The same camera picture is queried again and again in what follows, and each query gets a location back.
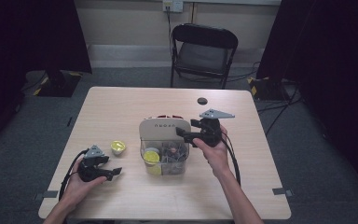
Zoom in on person's right hand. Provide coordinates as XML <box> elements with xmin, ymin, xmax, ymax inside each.
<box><xmin>192</xmin><ymin>125</ymin><xmax>230</xmax><ymax>179</ymax></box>

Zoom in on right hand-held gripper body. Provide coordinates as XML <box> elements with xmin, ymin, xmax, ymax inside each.
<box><xmin>199</xmin><ymin>108</ymin><xmax>236</xmax><ymax>148</ymax></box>

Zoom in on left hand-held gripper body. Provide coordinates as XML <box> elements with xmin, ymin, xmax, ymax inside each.
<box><xmin>77</xmin><ymin>144</ymin><xmax>110</xmax><ymax>183</ymax></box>

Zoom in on white wall socket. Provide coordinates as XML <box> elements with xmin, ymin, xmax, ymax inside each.
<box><xmin>162</xmin><ymin>0</ymin><xmax>185</xmax><ymax>14</ymax></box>

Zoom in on yellow capsule cup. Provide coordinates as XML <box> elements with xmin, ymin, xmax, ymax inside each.
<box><xmin>142</xmin><ymin>150</ymin><xmax>161</xmax><ymax>166</ymax></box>
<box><xmin>145</xmin><ymin>164</ymin><xmax>163</xmax><ymax>175</ymax></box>
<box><xmin>110</xmin><ymin>140</ymin><xmax>127</xmax><ymax>156</ymax></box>

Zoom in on beige sliding box lid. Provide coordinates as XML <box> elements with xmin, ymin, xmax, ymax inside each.
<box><xmin>138</xmin><ymin>118</ymin><xmax>192</xmax><ymax>145</ymax></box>

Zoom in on clear plastic storage box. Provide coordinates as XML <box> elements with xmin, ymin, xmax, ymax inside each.
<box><xmin>138</xmin><ymin>115</ymin><xmax>190</xmax><ymax>176</ymax></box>

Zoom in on pile of dark capsules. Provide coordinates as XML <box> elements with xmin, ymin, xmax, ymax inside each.
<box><xmin>161</xmin><ymin>142</ymin><xmax>188</xmax><ymax>175</ymax></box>

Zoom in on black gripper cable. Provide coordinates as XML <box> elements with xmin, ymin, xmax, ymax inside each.
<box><xmin>57</xmin><ymin>148</ymin><xmax>90</xmax><ymax>202</ymax></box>
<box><xmin>218</xmin><ymin>132</ymin><xmax>242</xmax><ymax>187</ymax></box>

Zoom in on black folding chair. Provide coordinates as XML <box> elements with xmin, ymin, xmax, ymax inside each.
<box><xmin>169</xmin><ymin>22</ymin><xmax>240</xmax><ymax>90</ymax></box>

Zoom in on black wall socket cable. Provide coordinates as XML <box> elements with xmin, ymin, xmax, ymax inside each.
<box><xmin>166</xmin><ymin>8</ymin><xmax>174</xmax><ymax>48</ymax></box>

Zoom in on black stand base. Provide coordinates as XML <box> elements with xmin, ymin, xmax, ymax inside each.
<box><xmin>247</xmin><ymin>76</ymin><xmax>291</xmax><ymax>102</ymax></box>
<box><xmin>32</xmin><ymin>69</ymin><xmax>83</xmax><ymax>98</ymax></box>

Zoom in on grey tape strip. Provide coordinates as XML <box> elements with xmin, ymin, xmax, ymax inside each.
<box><xmin>271</xmin><ymin>187</ymin><xmax>295</xmax><ymax>198</ymax></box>
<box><xmin>33</xmin><ymin>189</ymin><xmax>60</xmax><ymax>201</ymax></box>

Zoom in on dark curtain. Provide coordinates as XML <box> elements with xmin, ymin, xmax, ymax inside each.
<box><xmin>0</xmin><ymin>0</ymin><xmax>93</xmax><ymax>157</ymax></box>
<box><xmin>255</xmin><ymin>0</ymin><xmax>358</xmax><ymax>190</ymax></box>

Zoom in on person's left hand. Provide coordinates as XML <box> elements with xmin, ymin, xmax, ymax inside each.
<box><xmin>61</xmin><ymin>158</ymin><xmax>108</xmax><ymax>205</ymax></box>

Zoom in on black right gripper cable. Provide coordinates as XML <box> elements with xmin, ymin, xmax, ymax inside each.
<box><xmin>218</xmin><ymin>132</ymin><xmax>242</xmax><ymax>187</ymax></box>

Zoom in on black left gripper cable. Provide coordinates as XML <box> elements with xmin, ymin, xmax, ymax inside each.
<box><xmin>57</xmin><ymin>148</ymin><xmax>90</xmax><ymax>202</ymax></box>

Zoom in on black floor cables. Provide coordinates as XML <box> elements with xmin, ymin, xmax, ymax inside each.
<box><xmin>229</xmin><ymin>61</ymin><xmax>304</xmax><ymax>136</ymax></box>

